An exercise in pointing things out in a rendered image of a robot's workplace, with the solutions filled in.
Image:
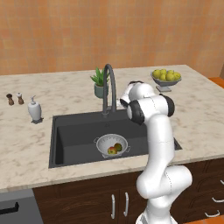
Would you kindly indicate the red yellow apple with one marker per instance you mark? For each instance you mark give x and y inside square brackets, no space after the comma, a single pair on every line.
[112,150]

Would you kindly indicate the dark grey sink faucet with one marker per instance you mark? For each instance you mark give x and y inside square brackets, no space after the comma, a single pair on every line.
[112,78]

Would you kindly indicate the white soap dispenser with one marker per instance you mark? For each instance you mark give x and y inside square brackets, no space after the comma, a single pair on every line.
[34,110]

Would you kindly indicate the green plant in pot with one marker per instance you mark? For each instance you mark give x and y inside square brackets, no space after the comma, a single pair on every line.
[100,83]

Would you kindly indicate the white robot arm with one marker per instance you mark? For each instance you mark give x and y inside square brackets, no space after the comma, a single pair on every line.
[159,137]

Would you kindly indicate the grey dishwasher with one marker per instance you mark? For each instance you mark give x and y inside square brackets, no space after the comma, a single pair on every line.
[17,208]

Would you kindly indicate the dark grey sink basin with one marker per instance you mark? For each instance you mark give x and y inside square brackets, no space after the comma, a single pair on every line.
[75,137]

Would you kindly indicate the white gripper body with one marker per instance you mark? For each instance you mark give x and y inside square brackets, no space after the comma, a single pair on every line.
[124,95]

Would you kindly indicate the brown white salt shaker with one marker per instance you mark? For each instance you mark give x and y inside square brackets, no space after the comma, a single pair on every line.
[20,99]

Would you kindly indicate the dark wood cupboard door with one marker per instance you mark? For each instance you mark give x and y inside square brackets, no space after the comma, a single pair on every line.
[132,201]
[75,201]

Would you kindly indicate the yellow lemon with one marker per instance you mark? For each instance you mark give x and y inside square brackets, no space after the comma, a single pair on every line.
[157,73]
[163,71]
[177,75]
[170,71]
[169,77]

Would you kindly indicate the dark brown pepper grinder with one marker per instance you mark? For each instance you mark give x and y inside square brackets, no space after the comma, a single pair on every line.
[10,99]

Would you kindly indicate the dark wood drawer front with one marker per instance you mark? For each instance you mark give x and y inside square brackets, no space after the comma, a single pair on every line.
[204,204]
[208,175]

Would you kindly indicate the green red mango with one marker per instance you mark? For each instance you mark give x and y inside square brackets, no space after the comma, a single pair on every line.
[118,146]

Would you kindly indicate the grey fruit bowl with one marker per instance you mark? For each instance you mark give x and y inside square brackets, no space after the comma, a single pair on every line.
[165,84]

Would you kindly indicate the white colander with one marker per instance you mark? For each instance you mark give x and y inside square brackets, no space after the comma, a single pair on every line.
[105,143]

